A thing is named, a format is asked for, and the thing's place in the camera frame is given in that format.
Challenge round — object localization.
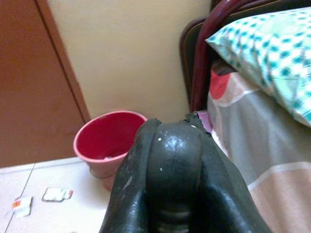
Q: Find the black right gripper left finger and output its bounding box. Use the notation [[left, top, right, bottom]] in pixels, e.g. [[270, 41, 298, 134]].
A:
[[98, 118, 163, 233]]

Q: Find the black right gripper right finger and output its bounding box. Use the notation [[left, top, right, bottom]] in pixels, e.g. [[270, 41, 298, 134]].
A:
[[182, 113, 273, 233]]

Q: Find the black round broom handle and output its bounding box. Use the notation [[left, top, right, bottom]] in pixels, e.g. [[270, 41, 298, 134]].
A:
[[145, 122, 204, 233]]

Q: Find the pink plastic bucket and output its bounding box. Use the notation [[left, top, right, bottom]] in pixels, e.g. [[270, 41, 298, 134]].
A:
[[73, 110, 149, 191]]

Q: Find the grey pink patterned bed sheet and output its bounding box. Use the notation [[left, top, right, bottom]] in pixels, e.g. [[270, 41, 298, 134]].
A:
[[206, 60, 311, 233]]

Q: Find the white red-edged paper wrapper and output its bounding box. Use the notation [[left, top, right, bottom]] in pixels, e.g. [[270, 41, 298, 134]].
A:
[[41, 187, 74, 203]]

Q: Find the white orange paper wrapper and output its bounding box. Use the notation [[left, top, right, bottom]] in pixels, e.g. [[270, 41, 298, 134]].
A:
[[11, 195, 34, 217]]

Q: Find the dark maroon bed headboard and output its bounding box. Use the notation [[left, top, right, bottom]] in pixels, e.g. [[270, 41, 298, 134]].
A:
[[179, 0, 311, 114]]

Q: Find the brown wooden door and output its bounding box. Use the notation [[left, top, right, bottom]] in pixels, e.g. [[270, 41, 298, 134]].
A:
[[0, 0, 86, 168]]

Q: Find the teal dotted white pillow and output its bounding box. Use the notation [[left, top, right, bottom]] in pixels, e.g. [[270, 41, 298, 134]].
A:
[[205, 6, 311, 128]]

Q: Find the brown wooden door frame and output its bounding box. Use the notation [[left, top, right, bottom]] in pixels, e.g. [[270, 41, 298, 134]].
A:
[[35, 0, 92, 125]]

